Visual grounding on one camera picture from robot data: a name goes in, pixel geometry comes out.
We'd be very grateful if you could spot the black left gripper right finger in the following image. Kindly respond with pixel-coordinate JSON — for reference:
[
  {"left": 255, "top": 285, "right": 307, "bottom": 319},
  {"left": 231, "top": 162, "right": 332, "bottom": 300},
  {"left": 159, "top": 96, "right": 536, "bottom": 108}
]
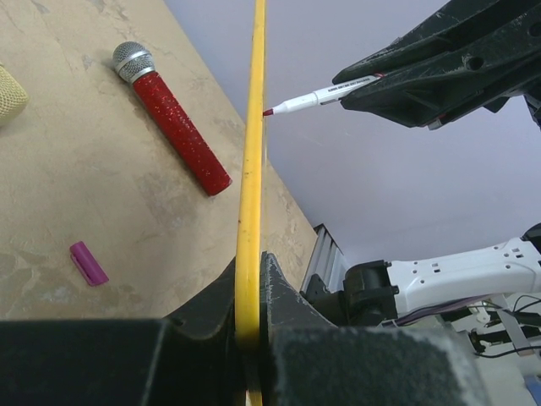
[{"left": 260, "top": 253, "right": 490, "bottom": 405}]

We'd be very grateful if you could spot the yellow framed whiteboard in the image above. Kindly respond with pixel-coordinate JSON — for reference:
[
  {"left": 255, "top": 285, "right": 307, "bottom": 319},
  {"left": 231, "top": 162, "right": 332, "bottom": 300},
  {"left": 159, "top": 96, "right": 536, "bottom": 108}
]
[{"left": 234, "top": 0, "right": 266, "bottom": 405}]

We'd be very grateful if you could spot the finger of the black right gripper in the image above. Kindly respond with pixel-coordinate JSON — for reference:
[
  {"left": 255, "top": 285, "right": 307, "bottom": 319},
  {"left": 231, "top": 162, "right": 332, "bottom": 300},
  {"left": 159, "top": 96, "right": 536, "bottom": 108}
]
[
  {"left": 332, "top": 0, "right": 540, "bottom": 85},
  {"left": 341, "top": 27, "right": 540, "bottom": 129}
]

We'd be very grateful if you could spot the red glitter toy microphone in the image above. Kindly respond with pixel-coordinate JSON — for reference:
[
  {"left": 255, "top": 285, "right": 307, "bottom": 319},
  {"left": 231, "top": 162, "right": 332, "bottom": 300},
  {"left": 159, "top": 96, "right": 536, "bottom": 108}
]
[{"left": 112, "top": 41, "right": 232, "bottom": 196}]

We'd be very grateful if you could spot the purple marker cap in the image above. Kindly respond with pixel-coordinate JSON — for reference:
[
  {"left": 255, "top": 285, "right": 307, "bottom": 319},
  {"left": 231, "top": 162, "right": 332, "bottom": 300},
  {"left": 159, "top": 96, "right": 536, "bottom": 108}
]
[{"left": 69, "top": 241, "right": 109, "bottom": 287}]

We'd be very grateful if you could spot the white marker pen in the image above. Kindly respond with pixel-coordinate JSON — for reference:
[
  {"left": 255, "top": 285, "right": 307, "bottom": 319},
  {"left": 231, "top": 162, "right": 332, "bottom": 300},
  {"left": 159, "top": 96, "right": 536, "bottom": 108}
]
[{"left": 263, "top": 74, "right": 384, "bottom": 117}]

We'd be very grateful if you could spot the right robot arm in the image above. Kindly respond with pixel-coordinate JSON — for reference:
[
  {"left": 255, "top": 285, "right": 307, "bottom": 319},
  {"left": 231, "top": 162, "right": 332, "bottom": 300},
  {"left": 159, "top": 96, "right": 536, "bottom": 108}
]
[{"left": 301, "top": 1, "right": 540, "bottom": 326}]

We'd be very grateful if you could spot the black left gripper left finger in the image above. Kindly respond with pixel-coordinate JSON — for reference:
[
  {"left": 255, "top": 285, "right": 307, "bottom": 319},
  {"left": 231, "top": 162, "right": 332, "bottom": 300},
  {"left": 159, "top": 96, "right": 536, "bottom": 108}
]
[{"left": 1, "top": 264, "right": 241, "bottom": 405}]

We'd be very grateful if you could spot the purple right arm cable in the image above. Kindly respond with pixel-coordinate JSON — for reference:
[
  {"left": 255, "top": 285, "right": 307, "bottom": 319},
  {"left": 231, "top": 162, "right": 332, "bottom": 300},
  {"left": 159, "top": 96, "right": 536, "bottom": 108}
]
[{"left": 380, "top": 295, "right": 491, "bottom": 329}]

